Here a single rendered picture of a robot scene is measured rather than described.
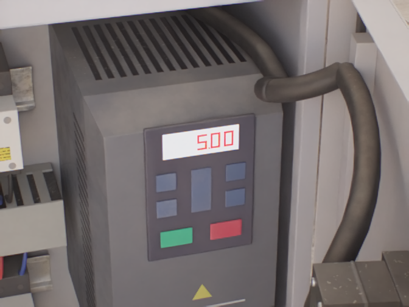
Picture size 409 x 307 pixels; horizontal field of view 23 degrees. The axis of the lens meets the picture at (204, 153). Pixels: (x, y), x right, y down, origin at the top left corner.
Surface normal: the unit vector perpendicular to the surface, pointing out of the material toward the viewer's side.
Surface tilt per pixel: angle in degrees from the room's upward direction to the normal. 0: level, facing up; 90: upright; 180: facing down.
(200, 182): 90
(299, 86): 62
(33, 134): 90
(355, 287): 0
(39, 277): 90
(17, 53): 90
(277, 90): 69
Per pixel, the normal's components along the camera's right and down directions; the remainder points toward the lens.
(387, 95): -1.00, 0.04
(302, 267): 0.29, 0.47
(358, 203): -0.22, -0.54
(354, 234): 0.21, -0.25
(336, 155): 0.07, 0.49
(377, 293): 0.00, -0.87
